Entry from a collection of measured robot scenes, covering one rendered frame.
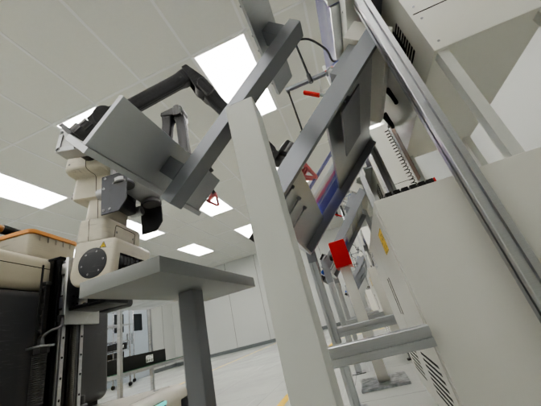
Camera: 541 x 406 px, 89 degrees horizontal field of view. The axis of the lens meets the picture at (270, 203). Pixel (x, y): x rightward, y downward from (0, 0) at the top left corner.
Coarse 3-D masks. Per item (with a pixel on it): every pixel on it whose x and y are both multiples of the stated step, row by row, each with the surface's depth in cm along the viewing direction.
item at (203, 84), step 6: (198, 78) 109; (204, 78) 110; (198, 84) 109; (204, 84) 110; (210, 84) 110; (204, 90) 110; (210, 90) 110; (204, 96) 112; (210, 96) 112; (216, 96) 113; (204, 102) 120; (210, 102) 113; (216, 102) 113; (222, 102) 114; (216, 108) 114; (222, 108) 114; (270, 144) 117
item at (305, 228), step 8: (296, 184) 96; (304, 184) 102; (296, 192) 99; (304, 192) 105; (288, 200) 96; (296, 200) 102; (304, 200) 109; (312, 200) 117; (288, 208) 99; (296, 208) 106; (304, 208) 110; (312, 208) 122; (296, 216) 110; (304, 216) 118; (312, 216) 128; (320, 216) 139; (296, 224) 114; (304, 224) 123; (312, 224) 133; (296, 232) 119; (304, 232) 128; (312, 232) 140; (304, 240) 134
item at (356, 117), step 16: (368, 64) 102; (368, 80) 109; (352, 96) 92; (368, 96) 117; (352, 112) 98; (368, 112) 128; (336, 128) 103; (352, 128) 106; (368, 128) 140; (336, 144) 111; (352, 144) 116; (336, 160) 120; (352, 160) 142
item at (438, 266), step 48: (432, 192) 68; (528, 192) 62; (384, 240) 74; (432, 240) 64; (480, 240) 62; (528, 240) 59; (384, 288) 123; (432, 288) 61; (480, 288) 59; (432, 336) 58; (480, 336) 56; (528, 336) 54; (432, 384) 79; (480, 384) 54; (528, 384) 52
